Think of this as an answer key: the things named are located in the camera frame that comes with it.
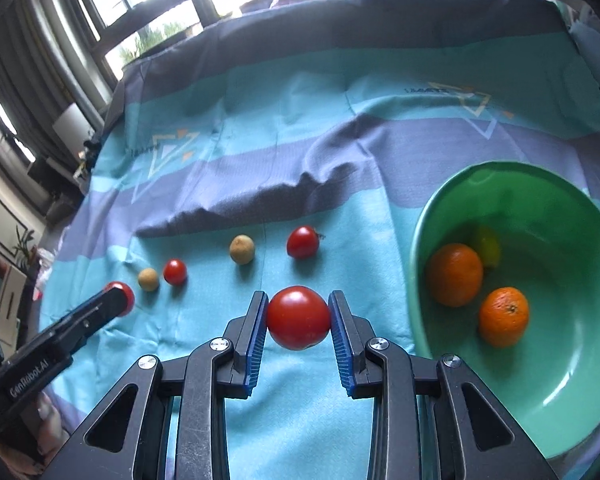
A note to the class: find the small brown kiwi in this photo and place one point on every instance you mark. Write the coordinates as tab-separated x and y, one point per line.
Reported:
148	279

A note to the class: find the blue striped blanket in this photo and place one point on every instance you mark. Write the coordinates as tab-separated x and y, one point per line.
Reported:
280	110

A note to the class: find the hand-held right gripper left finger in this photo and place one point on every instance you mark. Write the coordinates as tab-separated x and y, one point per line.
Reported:
255	345

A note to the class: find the grey curtain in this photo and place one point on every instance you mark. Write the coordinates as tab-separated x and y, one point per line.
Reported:
40	50

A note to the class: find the green apple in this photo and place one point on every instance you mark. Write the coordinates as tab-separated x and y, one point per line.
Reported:
489	250

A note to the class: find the white panel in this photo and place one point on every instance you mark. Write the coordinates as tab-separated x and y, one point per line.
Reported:
71	127

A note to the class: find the potted houseplant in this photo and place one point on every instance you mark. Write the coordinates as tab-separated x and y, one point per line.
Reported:
22	247

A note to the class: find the windowsill plants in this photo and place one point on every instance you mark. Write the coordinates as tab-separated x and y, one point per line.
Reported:
155	40

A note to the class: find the red tomato with stem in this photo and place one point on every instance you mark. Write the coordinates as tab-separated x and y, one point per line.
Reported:
302	242

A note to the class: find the large red tomato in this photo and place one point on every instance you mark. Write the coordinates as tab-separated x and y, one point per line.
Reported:
298	317

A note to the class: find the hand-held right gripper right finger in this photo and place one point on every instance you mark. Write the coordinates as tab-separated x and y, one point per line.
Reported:
341	345

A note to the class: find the smooth orange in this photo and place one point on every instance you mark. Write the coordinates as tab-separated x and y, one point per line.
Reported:
454	275

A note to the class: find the person's left hand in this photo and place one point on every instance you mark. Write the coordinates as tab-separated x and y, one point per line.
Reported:
52	420

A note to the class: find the small red tomato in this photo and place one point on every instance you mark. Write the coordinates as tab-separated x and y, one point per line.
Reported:
175	271
125	294

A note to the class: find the green plastic bowl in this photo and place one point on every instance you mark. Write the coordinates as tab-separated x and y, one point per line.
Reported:
555	220

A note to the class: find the wall picture frame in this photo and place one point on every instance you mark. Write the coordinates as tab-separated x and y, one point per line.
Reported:
0	217

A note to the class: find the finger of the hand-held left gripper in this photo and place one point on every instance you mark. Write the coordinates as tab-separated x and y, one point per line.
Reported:
92	315

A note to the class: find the orange with dark navel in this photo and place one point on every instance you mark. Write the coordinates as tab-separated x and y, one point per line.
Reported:
503	316

